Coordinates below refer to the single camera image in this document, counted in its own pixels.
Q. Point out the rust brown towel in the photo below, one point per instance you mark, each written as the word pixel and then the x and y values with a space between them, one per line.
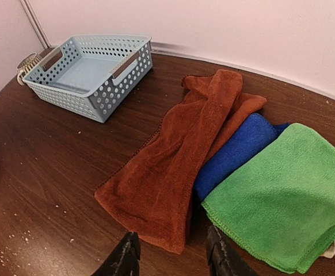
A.
pixel 151 194

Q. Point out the green towel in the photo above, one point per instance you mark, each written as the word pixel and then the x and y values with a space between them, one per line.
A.
pixel 280 205

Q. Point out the light blue perforated basket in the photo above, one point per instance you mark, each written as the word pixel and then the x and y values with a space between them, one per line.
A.
pixel 91 75

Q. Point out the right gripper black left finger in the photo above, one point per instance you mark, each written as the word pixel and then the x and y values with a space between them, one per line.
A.
pixel 124 259

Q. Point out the white cloth under green towel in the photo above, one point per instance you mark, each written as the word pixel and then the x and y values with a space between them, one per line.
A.
pixel 330 251

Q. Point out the blue towel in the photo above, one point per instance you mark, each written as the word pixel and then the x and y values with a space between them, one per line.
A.
pixel 255 133

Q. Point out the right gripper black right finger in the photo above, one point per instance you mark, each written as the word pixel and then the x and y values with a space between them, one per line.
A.
pixel 222 259

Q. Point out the left aluminium corner post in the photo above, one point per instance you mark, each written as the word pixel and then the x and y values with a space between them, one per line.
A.
pixel 35 23

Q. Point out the striped ceramic cup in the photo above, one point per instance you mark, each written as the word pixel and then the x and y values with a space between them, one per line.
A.
pixel 26 65

